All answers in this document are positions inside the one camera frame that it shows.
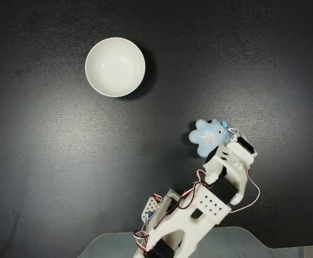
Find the skyblue plush doll with keychain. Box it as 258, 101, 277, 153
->
188, 119, 240, 159

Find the white bowl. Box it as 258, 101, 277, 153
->
85, 37, 146, 98

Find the gripper servo cable loop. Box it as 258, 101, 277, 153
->
230, 169, 261, 213

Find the red white black servo cable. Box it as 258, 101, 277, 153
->
177, 169, 209, 211

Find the base servo cable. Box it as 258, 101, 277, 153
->
133, 228, 151, 252

